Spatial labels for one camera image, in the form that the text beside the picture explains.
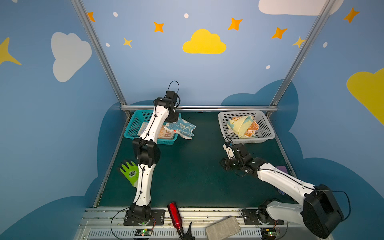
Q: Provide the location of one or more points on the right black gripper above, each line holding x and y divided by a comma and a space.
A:
227, 163

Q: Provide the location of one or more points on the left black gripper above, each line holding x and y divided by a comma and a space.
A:
172, 115

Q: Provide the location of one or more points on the blue bunny pattern towel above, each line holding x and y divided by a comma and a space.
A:
182, 128

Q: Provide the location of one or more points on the cream RABBIT lettered towel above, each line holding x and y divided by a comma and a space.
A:
163, 134

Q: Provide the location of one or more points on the yellow-green towel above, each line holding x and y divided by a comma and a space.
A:
240, 125

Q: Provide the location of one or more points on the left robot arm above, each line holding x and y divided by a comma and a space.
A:
148, 155

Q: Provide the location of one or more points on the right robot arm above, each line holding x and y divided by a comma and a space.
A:
315, 207

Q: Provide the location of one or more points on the teal plastic basket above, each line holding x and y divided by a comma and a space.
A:
135, 123

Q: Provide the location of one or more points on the white plastic basket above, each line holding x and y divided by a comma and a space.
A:
264, 133

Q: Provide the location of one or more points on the orange patterned towel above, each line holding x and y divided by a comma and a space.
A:
252, 130

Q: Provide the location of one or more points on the purple pad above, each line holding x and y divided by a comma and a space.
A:
283, 169

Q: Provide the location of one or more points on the grey sponge block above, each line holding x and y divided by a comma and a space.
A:
223, 229

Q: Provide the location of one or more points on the green rubber glove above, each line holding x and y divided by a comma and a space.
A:
131, 172

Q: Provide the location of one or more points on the right green circuit board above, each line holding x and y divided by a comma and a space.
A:
268, 234

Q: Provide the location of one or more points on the green circuit board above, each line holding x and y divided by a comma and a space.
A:
268, 234
143, 232

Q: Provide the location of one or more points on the red metal bottle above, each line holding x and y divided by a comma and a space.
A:
175, 216

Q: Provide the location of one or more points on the black clamp tool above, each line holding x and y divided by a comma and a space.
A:
186, 235

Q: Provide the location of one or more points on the left green circuit board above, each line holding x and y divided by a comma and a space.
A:
143, 232

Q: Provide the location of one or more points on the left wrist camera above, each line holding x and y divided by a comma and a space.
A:
171, 95

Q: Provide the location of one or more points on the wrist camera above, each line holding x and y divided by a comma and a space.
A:
171, 95
228, 148

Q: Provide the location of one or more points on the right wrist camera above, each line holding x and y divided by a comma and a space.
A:
228, 148

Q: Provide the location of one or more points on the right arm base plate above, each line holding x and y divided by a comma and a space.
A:
258, 217

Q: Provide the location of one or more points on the horizontal aluminium frame bar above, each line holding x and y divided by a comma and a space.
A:
205, 108

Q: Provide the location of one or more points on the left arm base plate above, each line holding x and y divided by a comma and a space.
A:
157, 218

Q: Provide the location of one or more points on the left aluminium frame post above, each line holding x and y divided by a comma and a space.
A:
88, 26

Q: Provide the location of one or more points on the aluminium frame post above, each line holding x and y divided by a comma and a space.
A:
88, 26
304, 50

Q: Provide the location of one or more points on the right aluminium frame post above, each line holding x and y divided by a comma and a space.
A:
304, 50

